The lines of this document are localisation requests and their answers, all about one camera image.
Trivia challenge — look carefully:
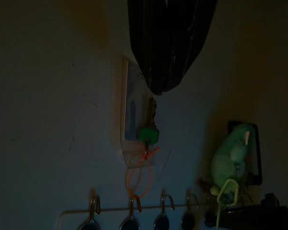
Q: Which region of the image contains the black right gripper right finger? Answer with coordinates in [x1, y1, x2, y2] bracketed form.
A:
[159, 0, 218, 96]

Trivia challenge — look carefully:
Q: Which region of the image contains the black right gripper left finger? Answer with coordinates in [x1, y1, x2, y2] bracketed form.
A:
[127, 0, 168, 96]

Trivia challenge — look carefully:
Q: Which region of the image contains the teal plush toy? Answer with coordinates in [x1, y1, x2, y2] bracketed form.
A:
[211, 123, 252, 199]

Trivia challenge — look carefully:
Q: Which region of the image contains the light green carabiner loop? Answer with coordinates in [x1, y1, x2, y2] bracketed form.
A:
[210, 178, 240, 230]

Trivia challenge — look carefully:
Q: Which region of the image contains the clear plastic card holder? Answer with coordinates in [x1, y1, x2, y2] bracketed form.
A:
[120, 56, 160, 168]

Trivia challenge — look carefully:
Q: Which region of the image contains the green headed key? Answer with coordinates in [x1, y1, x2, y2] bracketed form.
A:
[138, 97, 160, 146]

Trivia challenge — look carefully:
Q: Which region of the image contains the black framed card holder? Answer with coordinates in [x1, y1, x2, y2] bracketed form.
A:
[227, 121, 263, 185]

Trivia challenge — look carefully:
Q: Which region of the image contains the orange cord loop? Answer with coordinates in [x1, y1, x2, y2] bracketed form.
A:
[124, 147, 160, 199]

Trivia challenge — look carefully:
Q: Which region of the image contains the white hook rail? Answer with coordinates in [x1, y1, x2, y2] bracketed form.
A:
[59, 203, 207, 230]

